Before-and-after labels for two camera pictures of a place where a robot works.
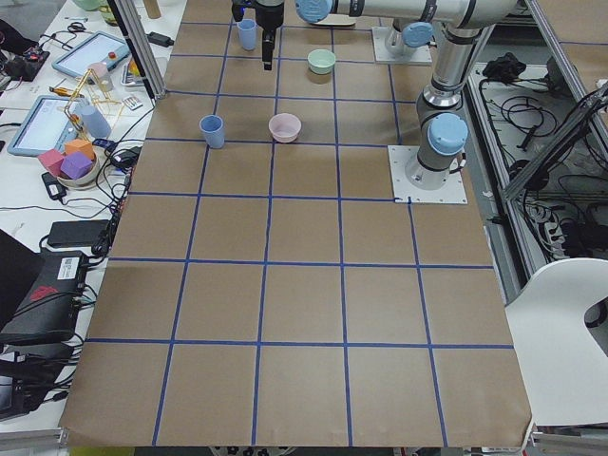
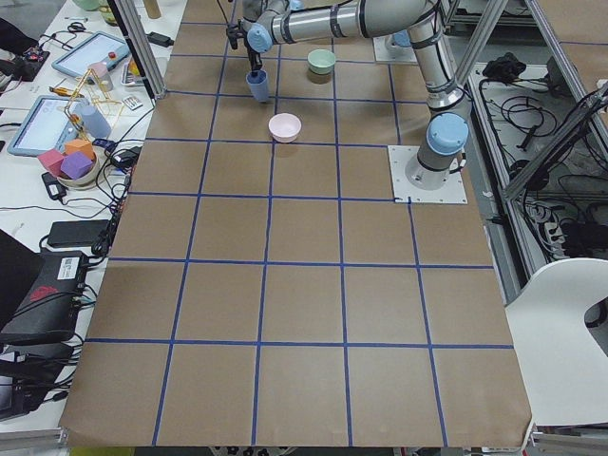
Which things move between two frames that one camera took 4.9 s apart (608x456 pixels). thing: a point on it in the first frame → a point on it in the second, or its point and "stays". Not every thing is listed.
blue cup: x=212 y=126 → x=258 y=85
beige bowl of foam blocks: x=79 y=167 stays
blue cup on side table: x=95 y=124 stays
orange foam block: x=80 y=145 stays
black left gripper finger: x=268 y=46 → x=236 y=31
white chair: x=563 y=362 stays
